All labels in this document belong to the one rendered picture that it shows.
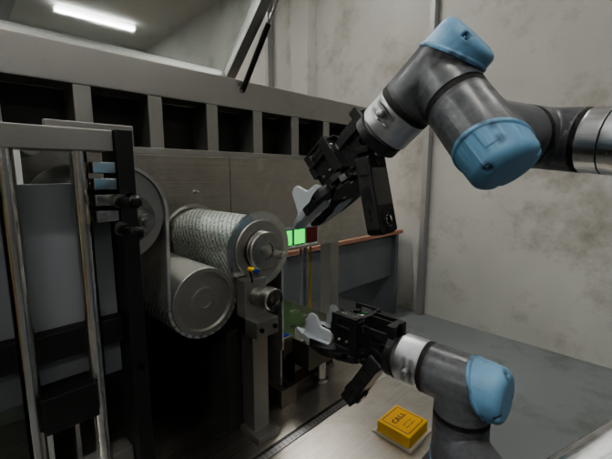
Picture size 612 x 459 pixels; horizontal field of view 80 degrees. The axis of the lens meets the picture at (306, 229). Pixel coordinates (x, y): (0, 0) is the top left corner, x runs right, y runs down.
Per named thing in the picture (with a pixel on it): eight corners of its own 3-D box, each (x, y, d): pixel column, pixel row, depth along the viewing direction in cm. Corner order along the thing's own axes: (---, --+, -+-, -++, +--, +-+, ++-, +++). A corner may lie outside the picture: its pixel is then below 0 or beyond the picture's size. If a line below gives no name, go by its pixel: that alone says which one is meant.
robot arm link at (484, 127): (580, 147, 38) (518, 79, 43) (517, 142, 33) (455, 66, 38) (519, 193, 44) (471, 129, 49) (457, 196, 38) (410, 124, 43)
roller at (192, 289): (174, 345, 60) (170, 274, 58) (119, 306, 77) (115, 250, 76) (236, 324, 68) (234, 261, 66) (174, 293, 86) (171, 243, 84)
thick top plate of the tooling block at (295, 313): (309, 371, 79) (309, 345, 78) (211, 320, 107) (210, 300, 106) (353, 346, 90) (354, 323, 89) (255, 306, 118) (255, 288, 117)
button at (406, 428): (409, 450, 66) (410, 438, 65) (376, 431, 71) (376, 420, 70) (427, 431, 71) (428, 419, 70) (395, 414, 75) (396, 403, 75)
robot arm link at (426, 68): (479, 45, 36) (437, -1, 40) (402, 126, 43) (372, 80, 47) (512, 70, 41) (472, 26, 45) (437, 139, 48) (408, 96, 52)
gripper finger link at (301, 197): (283, 205, 64) (319, 171, 59) (299, 233, 62) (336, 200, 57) (271, 204, 61) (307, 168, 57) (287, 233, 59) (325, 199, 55)
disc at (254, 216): (229, 295, 66) (226, 214, 64) (227, 294, 66) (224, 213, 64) (289, 279, 76) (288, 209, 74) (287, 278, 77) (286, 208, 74)
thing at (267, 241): (257, 226, 66) (286, 237, 72) (250, 225, 68) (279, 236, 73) (246, 266, 65) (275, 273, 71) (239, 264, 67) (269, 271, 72)
